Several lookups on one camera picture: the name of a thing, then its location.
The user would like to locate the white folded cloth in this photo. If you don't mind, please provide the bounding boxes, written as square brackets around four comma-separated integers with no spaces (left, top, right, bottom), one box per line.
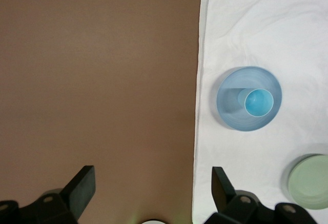
[191,0,328,224]

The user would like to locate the blue plastic cup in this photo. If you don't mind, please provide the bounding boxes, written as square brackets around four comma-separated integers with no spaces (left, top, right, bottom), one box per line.
[237,88,275,118]

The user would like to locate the green round plate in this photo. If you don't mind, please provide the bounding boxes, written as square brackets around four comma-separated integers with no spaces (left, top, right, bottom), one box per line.
[286,153,328,211]

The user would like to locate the blue round plate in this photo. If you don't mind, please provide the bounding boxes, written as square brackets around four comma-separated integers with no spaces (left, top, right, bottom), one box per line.
[216,66,283,132]

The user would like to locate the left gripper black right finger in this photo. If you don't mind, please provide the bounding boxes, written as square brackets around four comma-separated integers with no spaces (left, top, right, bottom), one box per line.
[204,167,316,224]

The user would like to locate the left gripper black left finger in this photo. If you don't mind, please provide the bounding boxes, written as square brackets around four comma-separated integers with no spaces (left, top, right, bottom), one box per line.
[0,165,96,224]

